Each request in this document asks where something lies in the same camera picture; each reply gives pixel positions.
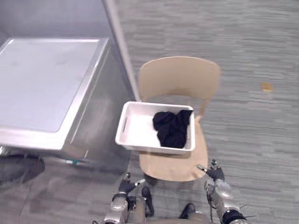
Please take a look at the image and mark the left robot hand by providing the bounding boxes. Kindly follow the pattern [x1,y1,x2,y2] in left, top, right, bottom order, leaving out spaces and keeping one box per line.
[119,172,146,194]

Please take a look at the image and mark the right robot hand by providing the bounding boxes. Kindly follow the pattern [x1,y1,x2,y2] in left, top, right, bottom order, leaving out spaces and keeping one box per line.
[196,159,225,182]

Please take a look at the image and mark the white plastic laundry basket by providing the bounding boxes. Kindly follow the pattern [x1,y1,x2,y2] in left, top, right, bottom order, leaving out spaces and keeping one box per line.
[115,101,196,156]

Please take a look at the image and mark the black clothes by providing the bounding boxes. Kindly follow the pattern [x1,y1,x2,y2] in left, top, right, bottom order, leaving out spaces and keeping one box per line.
[152,109,194,149]

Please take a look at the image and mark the silver washing machine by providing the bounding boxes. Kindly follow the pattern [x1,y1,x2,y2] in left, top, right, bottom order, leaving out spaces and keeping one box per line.
[0,36,131,175]

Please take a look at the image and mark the beige wooden chair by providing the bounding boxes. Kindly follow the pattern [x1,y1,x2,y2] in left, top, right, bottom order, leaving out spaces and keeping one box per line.
[137,56,221,183]

